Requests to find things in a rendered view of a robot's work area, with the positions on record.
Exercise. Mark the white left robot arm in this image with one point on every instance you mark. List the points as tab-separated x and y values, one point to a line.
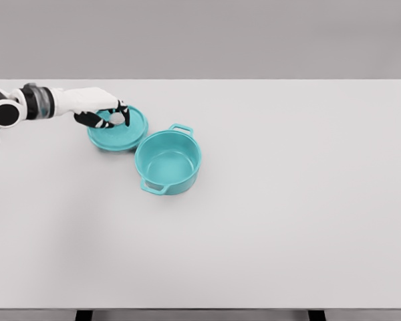
36	102

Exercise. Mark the teal pot lid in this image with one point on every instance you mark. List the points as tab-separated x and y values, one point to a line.
118	137

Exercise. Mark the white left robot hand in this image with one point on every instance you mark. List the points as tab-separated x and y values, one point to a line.
93	98

